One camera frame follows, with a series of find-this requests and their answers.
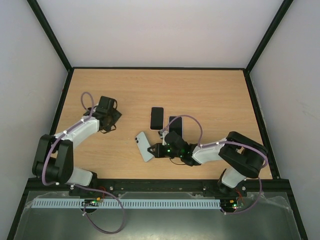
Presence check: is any black enclosure frame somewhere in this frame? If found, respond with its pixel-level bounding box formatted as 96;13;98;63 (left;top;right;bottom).
7;0;308;240

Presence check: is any light blue smartphone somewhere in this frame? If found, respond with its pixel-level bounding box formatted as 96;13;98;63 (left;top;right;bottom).
135;131;154;163

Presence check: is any pink phone case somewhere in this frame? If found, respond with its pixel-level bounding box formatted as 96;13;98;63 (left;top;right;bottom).
149;106;166;131

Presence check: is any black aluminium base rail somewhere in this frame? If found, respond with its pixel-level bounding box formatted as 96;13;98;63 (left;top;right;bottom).
26;176;291;198

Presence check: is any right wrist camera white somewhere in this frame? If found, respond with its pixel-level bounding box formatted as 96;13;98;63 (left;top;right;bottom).
158;130;169;146

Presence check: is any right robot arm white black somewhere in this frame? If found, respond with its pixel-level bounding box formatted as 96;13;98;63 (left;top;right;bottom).
147;131;269;196

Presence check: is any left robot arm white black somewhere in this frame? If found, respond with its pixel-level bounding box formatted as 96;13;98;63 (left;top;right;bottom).
32;96;122;187

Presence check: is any lilac magsafe phone case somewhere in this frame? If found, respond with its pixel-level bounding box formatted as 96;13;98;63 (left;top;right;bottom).
167;115;185;138

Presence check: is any white slotted cable duct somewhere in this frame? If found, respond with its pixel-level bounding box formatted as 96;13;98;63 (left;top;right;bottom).
31;198;221;210

